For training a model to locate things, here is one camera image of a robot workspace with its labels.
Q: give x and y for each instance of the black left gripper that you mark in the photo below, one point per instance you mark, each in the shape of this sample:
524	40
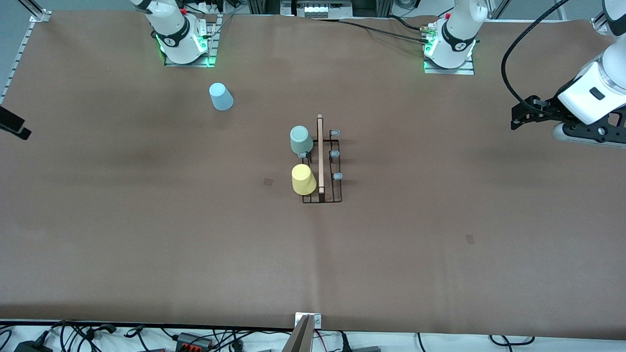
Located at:
551	110

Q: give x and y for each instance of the grey-green plastic cup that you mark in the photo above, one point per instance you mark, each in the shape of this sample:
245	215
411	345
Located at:
301	139

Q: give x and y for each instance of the yellow plastic cup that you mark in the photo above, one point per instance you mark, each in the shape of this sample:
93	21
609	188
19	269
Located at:
303	180

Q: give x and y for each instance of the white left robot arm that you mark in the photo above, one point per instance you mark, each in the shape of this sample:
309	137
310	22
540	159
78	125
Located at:
455	44

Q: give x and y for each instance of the light blue plastic cup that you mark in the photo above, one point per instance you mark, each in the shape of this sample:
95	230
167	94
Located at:
221	97

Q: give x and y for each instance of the brown table cover sheet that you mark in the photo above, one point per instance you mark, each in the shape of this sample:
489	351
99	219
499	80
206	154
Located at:
391	254

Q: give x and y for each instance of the black plug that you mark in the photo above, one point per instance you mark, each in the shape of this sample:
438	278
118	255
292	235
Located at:
345	342
100	330

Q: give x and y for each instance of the black power adapter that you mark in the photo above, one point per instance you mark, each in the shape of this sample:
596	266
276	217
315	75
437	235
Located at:
32	346

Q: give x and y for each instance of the white power strip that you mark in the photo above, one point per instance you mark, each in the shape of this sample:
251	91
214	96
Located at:
210	7

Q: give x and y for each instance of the white device with sockets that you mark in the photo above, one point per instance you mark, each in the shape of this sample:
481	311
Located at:
320	9

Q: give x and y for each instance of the black orange connector block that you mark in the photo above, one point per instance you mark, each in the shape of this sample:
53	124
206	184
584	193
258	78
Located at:
193	341

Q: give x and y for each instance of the aluminium table edge rail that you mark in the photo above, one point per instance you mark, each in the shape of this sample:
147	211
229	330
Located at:
18	56

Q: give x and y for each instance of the aluminium frame profile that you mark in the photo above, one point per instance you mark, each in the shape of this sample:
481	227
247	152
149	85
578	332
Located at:
495	7

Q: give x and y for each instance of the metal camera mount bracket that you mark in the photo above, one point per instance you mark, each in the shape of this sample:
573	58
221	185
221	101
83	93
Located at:
317	320

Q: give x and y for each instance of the grey camera pole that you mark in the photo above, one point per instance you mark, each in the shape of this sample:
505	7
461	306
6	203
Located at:
299	340

